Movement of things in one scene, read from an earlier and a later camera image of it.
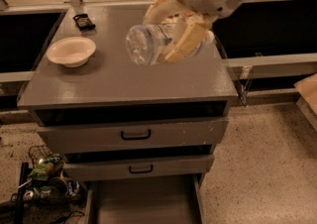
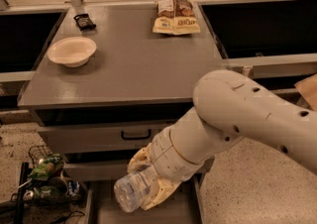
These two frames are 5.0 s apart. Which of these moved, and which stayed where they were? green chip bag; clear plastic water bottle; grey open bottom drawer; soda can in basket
Moved: clear plastic water bottle
Stayed: green chip bag; grey open bottom drawer; soda can in basket
